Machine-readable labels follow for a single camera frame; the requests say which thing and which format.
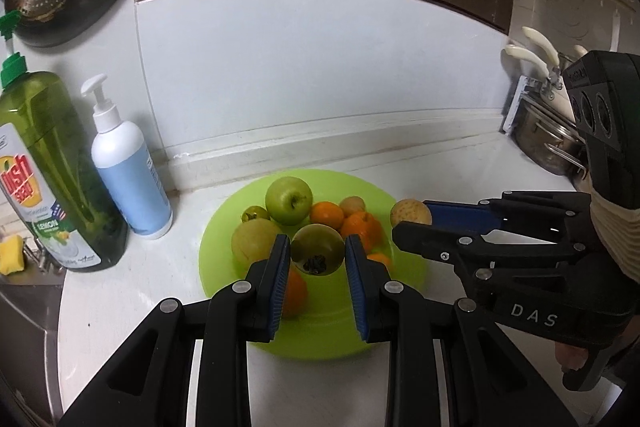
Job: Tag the small mandarin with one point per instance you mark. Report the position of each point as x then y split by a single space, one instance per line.
381 260
327 214

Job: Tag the green plate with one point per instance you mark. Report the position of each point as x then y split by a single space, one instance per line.
325 332

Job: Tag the steel sink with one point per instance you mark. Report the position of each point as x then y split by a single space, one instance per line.
22 317

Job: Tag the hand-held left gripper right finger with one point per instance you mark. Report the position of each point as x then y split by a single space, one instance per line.
357 292

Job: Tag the person's right hand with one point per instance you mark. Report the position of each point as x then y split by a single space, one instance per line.
570 357

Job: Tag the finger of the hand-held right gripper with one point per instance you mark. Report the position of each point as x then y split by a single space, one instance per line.
435 241
460 216

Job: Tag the pale green pear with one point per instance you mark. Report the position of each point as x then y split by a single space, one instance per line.
252 246

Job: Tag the large orange with stem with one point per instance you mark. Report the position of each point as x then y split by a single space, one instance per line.
361 229

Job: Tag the white blue pump bottle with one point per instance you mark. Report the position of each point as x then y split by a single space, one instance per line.
130 177

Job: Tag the smooth orange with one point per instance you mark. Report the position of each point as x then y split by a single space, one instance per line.
296 294

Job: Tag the steel pot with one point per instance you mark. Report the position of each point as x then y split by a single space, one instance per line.
545 142

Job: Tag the green apple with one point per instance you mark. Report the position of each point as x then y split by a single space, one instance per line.
289 200

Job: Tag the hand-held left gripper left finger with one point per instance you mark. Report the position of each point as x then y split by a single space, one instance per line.
280 287

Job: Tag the yellow sponge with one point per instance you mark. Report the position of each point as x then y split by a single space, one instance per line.
11 255

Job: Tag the green persimmon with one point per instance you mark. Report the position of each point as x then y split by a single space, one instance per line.
317 251
255 213

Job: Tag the green dish soap bottle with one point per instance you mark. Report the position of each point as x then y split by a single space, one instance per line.
60 157

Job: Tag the small tan round fruit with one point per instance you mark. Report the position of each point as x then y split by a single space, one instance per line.
352 205

